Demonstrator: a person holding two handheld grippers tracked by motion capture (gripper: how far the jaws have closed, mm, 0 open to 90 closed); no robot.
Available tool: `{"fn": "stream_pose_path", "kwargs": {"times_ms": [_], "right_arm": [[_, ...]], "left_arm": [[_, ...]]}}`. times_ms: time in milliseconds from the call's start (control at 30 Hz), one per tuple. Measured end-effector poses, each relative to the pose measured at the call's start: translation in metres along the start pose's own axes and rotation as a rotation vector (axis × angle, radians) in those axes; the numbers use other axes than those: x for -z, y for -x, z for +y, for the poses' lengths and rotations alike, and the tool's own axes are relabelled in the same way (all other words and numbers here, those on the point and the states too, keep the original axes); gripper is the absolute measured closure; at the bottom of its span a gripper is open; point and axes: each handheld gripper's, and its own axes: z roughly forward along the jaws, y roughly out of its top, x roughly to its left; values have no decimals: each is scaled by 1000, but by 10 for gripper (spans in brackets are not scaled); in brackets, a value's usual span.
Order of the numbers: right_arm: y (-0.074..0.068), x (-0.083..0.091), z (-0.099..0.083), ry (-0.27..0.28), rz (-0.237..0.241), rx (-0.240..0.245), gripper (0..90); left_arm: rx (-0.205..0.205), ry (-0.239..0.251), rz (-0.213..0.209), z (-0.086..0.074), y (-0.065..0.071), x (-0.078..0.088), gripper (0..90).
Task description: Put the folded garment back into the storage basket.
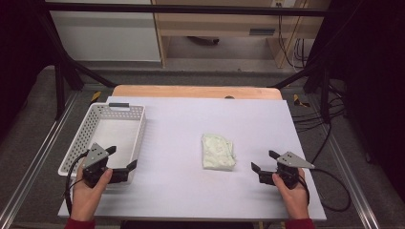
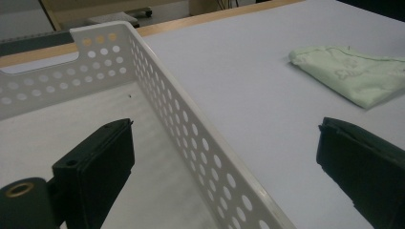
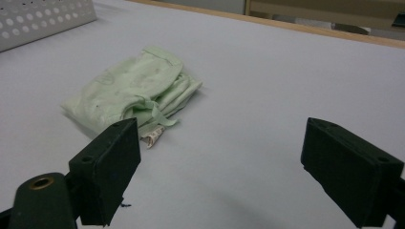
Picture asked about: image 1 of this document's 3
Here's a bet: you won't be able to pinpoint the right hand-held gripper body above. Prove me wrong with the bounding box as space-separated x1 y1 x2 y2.
259 151 315 190

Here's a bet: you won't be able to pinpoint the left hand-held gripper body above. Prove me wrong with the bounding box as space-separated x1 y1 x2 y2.
82 142 130 189

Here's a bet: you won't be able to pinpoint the white perforated plastic basket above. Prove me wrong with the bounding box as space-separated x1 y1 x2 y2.
57 102 147 186

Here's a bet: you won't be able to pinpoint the pale green cloth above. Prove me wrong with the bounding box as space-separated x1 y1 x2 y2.
201 133 237 172

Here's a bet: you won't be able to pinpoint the person's right hand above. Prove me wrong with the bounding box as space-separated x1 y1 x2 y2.
271 168 309 220

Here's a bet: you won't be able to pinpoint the person's left hand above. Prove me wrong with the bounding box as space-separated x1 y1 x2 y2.
70 158 114 220

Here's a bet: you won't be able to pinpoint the white table cover board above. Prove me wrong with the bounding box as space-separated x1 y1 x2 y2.
57 95 328 221

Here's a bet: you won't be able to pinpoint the black metal stand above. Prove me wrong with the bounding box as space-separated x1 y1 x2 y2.
37 12 117 120
268 56 332 123

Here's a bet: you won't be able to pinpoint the wooden table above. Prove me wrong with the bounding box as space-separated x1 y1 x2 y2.
112 84 284 101

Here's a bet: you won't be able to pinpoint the white cabinet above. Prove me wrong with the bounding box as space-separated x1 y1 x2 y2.
47 0 161 63

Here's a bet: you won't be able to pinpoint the black curtain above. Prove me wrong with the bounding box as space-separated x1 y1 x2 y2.
318 0 405 192
0 0 49 141

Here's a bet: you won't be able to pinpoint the grey label plate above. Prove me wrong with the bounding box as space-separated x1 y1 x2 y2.
248 28 276 36

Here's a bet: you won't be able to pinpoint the light wooden desk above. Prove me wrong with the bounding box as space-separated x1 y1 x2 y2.
151 0 332 70

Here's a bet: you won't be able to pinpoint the black metal crossbar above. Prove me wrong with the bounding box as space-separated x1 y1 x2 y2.
44 2 332 17

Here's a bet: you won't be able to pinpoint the left hand-held gripper black cable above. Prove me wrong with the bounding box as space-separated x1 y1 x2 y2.
64 152 89 214

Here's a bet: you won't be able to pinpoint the bundle of black floor cables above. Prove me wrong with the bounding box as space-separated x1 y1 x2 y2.
292 84 347 133

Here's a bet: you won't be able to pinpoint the aluminium floor rail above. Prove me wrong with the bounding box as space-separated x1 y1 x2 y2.
313 122 381 229
0 92 79 229

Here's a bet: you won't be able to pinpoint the hanging black cables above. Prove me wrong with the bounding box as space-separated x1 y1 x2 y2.
278 15 307 70

